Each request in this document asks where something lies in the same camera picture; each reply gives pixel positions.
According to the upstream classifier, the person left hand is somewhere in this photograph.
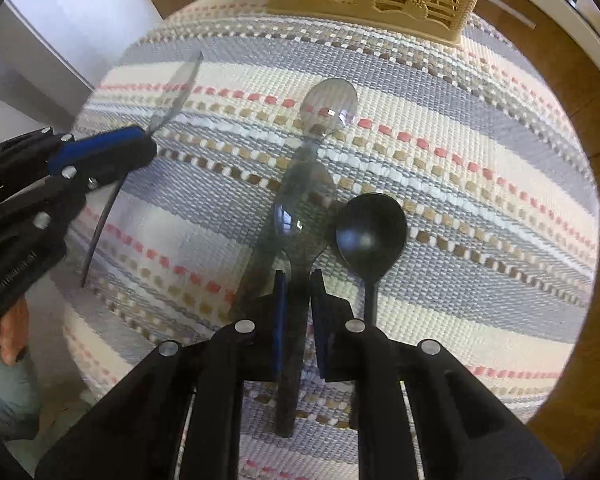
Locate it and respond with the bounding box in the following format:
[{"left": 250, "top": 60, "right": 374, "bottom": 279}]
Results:
[{"left": 0, "top": 297, "right": 29, "bottom": 366}]

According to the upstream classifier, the white fridge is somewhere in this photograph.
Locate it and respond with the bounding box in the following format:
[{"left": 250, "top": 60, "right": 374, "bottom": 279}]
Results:
[{"left": 0, "top": 0, "right": 161, "bottom": 140}]

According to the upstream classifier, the striped woven table mat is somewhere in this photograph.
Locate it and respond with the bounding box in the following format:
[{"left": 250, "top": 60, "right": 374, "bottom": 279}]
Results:
[{"left": 58, "top": 0, "right": 600, "bottom": 479}]

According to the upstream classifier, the black plastic spoon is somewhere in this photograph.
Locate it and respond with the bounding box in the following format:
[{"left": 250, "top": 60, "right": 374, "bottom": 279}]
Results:
[{"left": 335, "top": 193, "right": 407, "bottom": 325}]

